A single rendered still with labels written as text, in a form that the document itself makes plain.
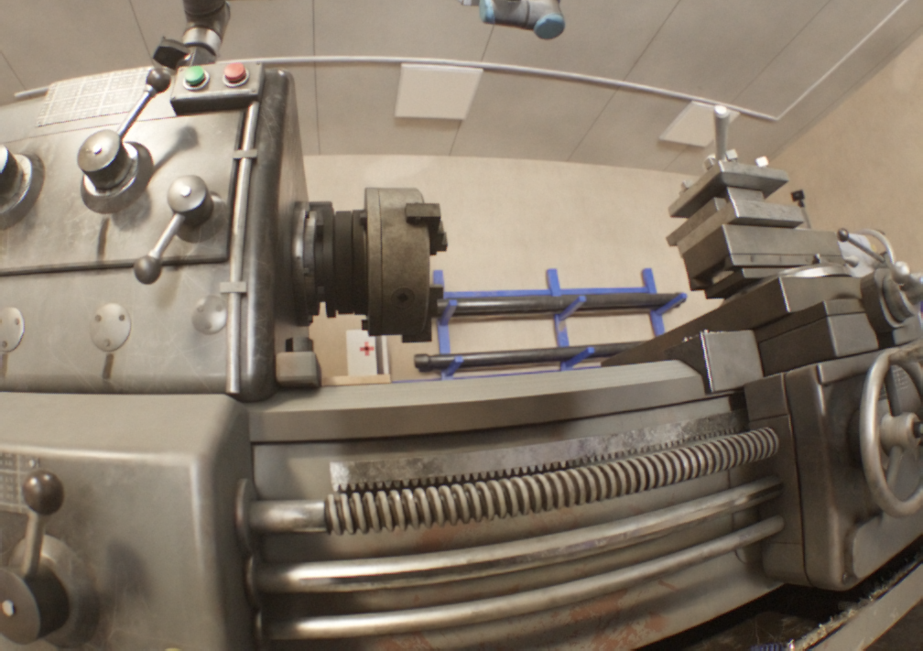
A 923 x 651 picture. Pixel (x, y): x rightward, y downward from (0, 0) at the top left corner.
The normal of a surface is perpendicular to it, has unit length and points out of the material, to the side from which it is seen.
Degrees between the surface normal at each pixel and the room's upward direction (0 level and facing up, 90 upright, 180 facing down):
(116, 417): 32
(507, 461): 90
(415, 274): 122
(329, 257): 108
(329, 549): 90
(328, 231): 82
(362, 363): 90
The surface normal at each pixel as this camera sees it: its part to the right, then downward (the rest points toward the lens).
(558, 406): 0.21, -0.30
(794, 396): -0.97, 0.04
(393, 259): 0.22, 0.05
